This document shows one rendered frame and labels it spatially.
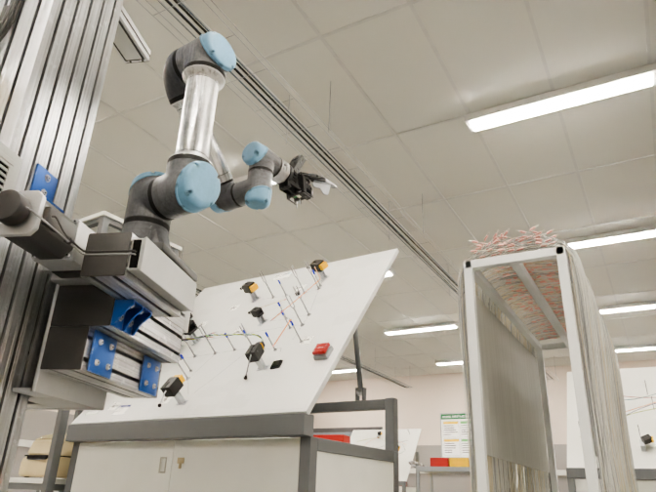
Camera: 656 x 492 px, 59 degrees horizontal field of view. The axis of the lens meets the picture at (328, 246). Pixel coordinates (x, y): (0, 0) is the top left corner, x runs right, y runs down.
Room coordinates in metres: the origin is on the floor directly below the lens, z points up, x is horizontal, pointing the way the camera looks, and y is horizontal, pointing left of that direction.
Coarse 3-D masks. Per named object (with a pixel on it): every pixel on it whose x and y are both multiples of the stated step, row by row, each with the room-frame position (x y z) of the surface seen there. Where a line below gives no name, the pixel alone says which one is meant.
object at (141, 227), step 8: (136, 216) 1.30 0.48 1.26; (144, 216) 1.30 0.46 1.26; (128, 224) 1.31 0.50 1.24; (136, 224) 1.30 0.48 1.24; (144, 224) 1.30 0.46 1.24; (152, 224) 1.31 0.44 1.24; (160, 224) 1.32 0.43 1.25; (136, 232) 1.29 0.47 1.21; (144, 232) 1.29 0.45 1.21; (152, 232) 1.31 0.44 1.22; (160, 232) 1.32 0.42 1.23; (168, 232) 1.36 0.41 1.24; (152, 240) 1.31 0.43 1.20; (160, 240) 1.31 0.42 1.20; (168, 240) 1.35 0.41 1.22
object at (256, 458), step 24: (192, 456) 2.12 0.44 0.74; (216, 456) 2.06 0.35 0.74; (240, 456) 2.00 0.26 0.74; (264, 456) 1.94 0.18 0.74; (288, 456) 1.89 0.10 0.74; (192, 480) 2.11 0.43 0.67; (216, 480) 2.05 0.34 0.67; (240, 480) 1.99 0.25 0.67; (264, 480) 1.94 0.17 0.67; (288, 480) 1.89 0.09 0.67
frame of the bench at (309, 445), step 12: (300, 444) 1.87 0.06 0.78; (312, 444) 1.86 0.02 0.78; (324, 444) 1.91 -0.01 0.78; (336, 444) 1.97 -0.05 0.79; (348, 444) 2.03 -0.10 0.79; (72, 456) 2.49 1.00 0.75; (300, 456) 1.87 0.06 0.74; (312, 456) 1.86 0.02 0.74; (360, 456) 2.10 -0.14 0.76; (372, 456) 2.17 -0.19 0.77; (384, 456) 2.24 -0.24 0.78; (396, 456) 2.33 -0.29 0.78; (72, 468) 2.48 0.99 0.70; (300, 468) 1.86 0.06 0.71; (312, 468) 1.86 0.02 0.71; (396, 468) 2.33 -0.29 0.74; (300, 480) 1.86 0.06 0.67; (312, 480) 1.86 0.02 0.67; (396, 480) 2.33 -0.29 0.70
